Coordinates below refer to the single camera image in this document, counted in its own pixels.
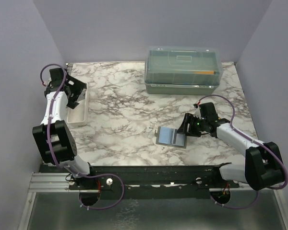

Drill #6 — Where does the white plastic card tray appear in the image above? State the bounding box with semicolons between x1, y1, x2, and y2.
66;83;89;126

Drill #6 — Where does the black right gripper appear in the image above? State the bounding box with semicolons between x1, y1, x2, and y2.
177;113;208;138

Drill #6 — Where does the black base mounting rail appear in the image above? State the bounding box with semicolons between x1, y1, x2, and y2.
39;165;239;204

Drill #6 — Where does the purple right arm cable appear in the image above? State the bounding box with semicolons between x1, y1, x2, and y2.
193;94;288;209

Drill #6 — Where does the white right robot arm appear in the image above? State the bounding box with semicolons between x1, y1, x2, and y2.
177;103;288;191

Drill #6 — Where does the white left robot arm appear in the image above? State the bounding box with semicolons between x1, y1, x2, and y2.
32;64;97;189

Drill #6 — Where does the clear lidded storage box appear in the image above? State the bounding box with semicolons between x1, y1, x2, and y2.
144;46;223;95

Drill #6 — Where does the grey leather card holder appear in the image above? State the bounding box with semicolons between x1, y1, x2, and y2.
155;126;187;149

